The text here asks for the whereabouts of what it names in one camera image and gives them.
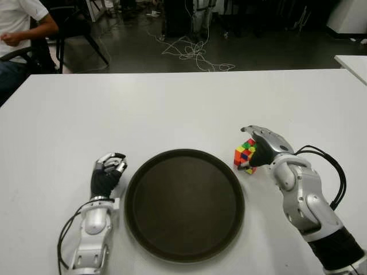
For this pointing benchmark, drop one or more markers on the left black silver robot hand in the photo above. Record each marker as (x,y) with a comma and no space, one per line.
(104,182)

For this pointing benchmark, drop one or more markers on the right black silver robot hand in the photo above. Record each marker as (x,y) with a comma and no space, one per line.
(269,146)

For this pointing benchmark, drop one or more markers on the multicoloured Rubik's cube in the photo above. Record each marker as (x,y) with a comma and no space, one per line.
(242,153)

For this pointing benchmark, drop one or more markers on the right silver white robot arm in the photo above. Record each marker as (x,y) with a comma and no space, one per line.
(306,194)

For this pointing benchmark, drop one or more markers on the round dark brown plate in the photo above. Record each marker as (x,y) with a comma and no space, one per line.
(185,204)

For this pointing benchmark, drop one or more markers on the white side table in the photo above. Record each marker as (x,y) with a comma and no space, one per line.
(355,67)

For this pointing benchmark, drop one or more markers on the black armchair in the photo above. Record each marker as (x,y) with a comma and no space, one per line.
(41,58)

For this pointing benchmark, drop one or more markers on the white cabinet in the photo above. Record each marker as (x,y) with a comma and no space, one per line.
(349,15)

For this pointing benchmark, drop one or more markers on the black chair with splayed legs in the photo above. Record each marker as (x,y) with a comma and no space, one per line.
(77,27)

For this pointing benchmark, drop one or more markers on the black cabinet on casters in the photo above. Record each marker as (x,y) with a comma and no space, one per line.
(177,18)

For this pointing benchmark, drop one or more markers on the white power strip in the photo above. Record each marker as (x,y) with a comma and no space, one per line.
(153,14)

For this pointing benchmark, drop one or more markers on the seated person in white shirt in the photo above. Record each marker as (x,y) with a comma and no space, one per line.
(14,17)

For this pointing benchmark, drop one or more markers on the white table frame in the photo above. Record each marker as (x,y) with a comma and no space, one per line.
(97,11)

